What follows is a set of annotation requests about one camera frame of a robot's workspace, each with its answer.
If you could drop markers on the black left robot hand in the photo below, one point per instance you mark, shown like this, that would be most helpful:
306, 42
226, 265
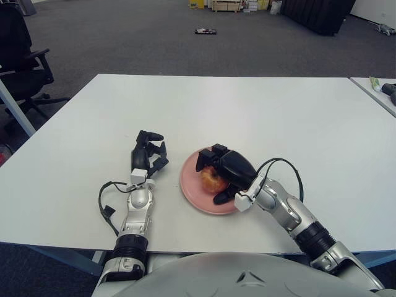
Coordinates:
139, 156

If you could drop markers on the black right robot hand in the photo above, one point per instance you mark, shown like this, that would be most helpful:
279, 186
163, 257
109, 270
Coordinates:
235, 165

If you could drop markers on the red yellow apple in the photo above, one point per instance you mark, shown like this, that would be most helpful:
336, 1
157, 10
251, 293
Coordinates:
212, 182

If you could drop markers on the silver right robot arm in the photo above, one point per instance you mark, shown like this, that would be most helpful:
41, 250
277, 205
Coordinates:
294, 210

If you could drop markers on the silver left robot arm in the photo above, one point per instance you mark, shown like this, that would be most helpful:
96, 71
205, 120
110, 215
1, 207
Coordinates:
139, 201

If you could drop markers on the pink round plate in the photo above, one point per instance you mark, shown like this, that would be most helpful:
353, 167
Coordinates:
190, 182

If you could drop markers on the grey robot torso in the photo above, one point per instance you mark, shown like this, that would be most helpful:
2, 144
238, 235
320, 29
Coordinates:
232, 272

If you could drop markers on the blue white table leg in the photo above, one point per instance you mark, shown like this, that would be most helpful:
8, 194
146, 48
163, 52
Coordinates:
15, 106

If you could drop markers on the red object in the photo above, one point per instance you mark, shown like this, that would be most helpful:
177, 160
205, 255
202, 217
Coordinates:
4, 154

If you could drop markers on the flat black floor tray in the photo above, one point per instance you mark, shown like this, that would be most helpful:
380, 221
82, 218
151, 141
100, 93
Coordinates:
205, 31

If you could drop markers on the wooden pallet crate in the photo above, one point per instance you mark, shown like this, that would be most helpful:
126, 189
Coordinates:
227, 6

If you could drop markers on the stacked cardboard boxes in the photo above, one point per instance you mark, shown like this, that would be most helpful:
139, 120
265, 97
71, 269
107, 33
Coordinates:
256, 5

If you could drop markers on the green white tube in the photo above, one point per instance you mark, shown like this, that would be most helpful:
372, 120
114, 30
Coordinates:
375, 84

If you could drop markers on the white bag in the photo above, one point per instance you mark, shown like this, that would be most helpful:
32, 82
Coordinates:
275, 8

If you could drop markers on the yellow box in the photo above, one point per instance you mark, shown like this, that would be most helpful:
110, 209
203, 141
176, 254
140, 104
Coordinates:
196, 4

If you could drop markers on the black office chair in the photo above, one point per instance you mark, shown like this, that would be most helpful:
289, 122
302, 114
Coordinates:
15, 46

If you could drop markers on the black curtain partition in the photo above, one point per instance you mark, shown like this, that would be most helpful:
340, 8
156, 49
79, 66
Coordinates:
318, 15

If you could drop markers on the black handheld controller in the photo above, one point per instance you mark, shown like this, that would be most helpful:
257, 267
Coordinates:
389, 88

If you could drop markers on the grey robot dog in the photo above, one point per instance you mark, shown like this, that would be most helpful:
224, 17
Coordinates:
385, 29

